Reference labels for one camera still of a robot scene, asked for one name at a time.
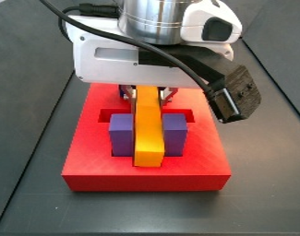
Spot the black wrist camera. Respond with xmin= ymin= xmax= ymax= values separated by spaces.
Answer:
xmin=138 ymin=45 xmax=261 ymax=124

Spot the black camera cable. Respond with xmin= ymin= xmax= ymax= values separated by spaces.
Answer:
xmin=39 ymin=0 xmax=217 ymax=93

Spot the purple U-shaped block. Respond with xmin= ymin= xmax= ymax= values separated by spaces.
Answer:
xmin=109 ymin=113 xmax=188 ymax=157

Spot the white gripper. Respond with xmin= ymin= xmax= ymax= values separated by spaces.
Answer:
xmin=67 ymin=25 xmax=235 ymax=107

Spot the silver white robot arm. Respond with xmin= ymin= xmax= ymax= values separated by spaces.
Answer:
xmin=67 ymin=0 xmax=243 ymax=104

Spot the red puzzle base board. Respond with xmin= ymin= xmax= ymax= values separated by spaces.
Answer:
xmin=62 ymin=84 xmax=231 ymax=192

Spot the yellow long bar block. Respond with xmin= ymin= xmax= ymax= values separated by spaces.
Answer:
xmin=134 ymin=86 xmax=165 ymax=167

